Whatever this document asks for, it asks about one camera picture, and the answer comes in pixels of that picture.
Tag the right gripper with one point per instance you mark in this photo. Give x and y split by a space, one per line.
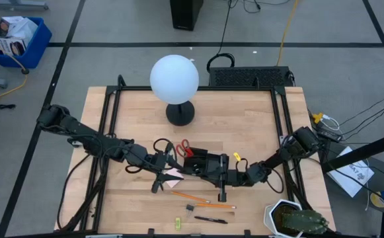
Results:
234 178

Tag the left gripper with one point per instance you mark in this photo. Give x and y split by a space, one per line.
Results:
160 158

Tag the black mesh desk organizer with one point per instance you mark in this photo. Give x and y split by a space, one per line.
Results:
195 155

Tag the orange pencil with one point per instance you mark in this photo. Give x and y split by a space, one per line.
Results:
190 197
215 205

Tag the black pen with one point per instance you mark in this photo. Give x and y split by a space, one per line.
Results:
211 219

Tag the yellow-green eraser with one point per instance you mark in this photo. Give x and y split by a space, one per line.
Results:
177 223

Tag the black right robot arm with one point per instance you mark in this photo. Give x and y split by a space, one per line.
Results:
297 145

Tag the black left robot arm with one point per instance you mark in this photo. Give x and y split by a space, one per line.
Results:
79 130

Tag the cactus in white pot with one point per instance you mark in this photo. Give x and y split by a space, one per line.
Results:
291 218

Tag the white globe table lamp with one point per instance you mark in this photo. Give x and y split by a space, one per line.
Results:
174 79

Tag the black mesh-top computer case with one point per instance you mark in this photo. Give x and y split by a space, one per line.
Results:
248 76

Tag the yellow connector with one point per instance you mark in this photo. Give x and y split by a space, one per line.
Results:
318 117

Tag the black power brick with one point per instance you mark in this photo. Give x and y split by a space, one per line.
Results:
330 134

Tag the white printed paper sheet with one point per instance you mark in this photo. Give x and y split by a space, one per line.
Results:
350 172

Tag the black diagonal beam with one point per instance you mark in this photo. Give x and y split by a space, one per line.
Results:
360 152

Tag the black computer tower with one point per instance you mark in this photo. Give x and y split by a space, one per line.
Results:
185 13

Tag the yellow and blue round object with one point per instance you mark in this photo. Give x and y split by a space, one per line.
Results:
378 200

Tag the blue plastic bin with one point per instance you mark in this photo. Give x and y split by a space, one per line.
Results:
36 46

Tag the black metal table frame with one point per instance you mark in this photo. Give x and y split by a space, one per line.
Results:
228 88

